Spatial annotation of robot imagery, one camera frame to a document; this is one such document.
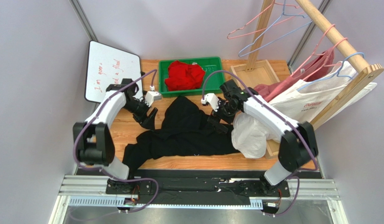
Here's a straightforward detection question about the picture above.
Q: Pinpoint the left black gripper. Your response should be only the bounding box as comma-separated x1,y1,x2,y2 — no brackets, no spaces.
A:
122,98,158,131

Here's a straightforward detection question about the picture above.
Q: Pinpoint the black t shirt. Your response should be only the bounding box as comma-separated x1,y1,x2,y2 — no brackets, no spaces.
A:
122,96,238,173

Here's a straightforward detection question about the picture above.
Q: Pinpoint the blue wire hanger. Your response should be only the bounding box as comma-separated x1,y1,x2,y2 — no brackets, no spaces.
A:
227,0,312,58

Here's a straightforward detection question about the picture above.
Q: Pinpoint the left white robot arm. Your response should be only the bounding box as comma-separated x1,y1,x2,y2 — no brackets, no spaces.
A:
73,78,161,181

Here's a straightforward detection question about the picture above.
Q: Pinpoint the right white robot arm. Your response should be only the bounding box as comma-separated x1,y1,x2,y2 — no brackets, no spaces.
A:
201,80,319,188

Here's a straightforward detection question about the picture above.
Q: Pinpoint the red t shirt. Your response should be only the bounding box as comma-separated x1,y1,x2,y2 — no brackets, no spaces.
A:
164,61,206,91

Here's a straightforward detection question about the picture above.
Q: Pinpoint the hanging white t shirt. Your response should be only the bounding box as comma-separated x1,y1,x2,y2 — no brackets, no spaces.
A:
231,62,356,159
327,82,377,121

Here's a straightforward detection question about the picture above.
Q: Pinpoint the hanging pink t shirt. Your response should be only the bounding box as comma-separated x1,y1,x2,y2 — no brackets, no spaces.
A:
254,48,334,102

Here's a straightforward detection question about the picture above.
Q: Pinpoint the green plastic tray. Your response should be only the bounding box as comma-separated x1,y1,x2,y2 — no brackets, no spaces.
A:
158,56,225,98

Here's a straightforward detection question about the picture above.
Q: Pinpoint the wooden clothes rack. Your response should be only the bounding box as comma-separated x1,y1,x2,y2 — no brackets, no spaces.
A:
230,0,384,159

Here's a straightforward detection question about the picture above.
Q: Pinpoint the white whiteboard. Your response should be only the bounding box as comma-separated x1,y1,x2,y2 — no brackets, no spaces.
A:
84,41,142,103

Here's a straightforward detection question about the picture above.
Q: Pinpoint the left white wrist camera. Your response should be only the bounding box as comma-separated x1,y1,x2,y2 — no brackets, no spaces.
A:
144,91,162,107

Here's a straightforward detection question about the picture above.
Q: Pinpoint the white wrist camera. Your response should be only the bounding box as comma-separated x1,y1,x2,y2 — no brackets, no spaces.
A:
201,93,220,112
144,91,162,107

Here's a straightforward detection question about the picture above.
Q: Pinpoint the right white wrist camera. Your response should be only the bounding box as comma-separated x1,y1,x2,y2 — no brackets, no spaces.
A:
201,93,220,112

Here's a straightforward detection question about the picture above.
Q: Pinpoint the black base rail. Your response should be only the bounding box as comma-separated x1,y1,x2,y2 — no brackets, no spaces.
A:
98,169,292,206

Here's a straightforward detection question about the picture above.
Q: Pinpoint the pink wire hanger empty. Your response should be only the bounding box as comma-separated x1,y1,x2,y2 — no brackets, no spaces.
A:
227,0,300,40

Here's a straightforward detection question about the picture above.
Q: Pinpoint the aluminium frame rail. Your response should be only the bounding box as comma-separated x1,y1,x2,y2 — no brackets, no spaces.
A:
50,171,347,224

